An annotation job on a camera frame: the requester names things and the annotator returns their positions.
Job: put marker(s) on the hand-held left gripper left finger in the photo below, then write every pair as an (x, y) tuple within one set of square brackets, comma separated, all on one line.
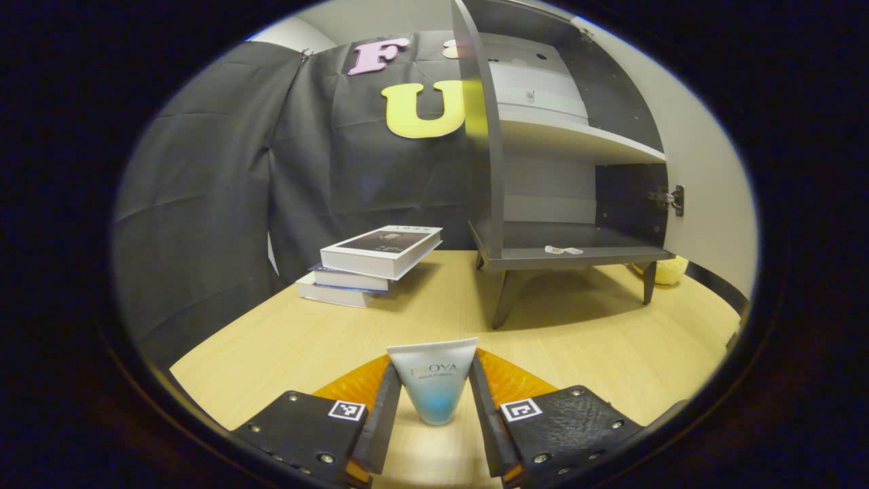
[(383, 421)]

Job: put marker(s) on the black backdrop cloth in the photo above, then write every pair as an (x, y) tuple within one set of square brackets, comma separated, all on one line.
[(217, 190)]

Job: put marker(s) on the yellow round sponge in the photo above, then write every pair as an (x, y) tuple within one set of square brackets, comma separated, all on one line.
[(665, 270)]

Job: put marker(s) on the metal door hinge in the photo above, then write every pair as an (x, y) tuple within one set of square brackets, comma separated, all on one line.
[(669, 199)]

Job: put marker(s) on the blue book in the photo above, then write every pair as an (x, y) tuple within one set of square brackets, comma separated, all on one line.
[(346, 277)]

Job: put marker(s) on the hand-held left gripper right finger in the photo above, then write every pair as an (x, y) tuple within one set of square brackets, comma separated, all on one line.
[(485, 428)]

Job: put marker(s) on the white book with portrait cover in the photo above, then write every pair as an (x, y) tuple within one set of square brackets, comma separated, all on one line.
[(380, 255)]

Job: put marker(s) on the white and blue tube bottle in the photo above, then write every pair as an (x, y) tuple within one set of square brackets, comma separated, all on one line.
[(434, 380)]

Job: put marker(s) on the plain white book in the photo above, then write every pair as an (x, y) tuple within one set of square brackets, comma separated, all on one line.
[(333, 295)]

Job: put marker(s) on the dark grey cabinet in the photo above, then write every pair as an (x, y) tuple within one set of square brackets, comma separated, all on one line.
[(563, 136)]

